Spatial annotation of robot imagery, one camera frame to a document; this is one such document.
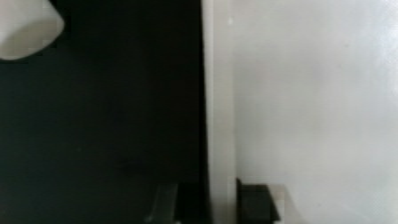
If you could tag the white table leg far left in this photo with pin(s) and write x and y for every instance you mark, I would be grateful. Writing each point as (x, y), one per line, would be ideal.
(31, 27)

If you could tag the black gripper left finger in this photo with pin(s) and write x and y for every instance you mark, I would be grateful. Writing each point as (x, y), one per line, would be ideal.
(179, 205)

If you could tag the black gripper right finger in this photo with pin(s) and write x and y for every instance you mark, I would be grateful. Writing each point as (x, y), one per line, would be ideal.
(257, 208)

